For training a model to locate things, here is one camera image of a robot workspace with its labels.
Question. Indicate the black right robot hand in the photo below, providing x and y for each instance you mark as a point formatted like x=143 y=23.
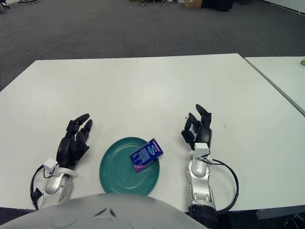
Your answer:
x=202 y=133

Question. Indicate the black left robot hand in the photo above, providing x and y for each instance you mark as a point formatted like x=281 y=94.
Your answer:
x=69 y=150

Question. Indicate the round green plate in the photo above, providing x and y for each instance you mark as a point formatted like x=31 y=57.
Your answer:
x=116 y=171

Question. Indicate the blue purple gum pack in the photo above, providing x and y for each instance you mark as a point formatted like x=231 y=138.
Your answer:
x=146 y=155

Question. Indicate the grey robot torso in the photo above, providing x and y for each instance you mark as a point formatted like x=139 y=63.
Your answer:
x=95 y=214

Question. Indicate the white neighbouring table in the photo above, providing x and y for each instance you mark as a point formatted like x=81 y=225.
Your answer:
x=283 y=74

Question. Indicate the small green packet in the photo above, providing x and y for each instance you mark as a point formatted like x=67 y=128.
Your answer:
x=302 y=62

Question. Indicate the brown cardboard box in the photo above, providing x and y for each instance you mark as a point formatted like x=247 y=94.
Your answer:
x=193 y=3

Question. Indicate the grey office chair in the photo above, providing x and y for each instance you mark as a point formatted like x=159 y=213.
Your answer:
x=4 y=7

